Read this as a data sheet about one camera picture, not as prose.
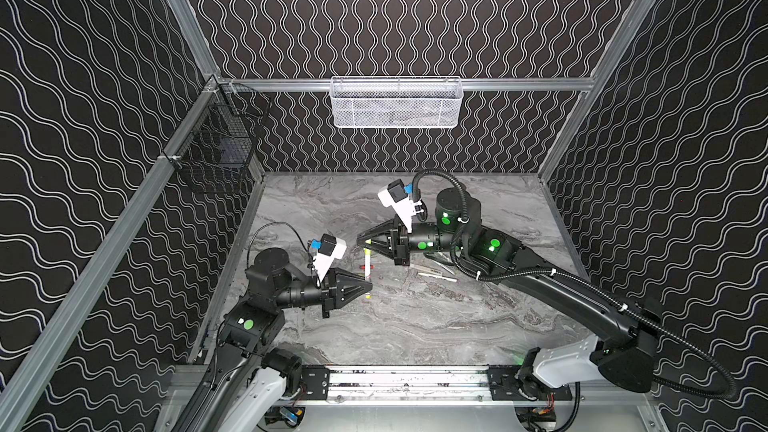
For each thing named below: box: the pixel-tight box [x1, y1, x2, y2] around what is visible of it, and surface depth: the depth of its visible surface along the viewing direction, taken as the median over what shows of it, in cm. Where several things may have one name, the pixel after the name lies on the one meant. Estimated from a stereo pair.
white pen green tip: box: [363, 247, 372, 279], surface depth 60 cm
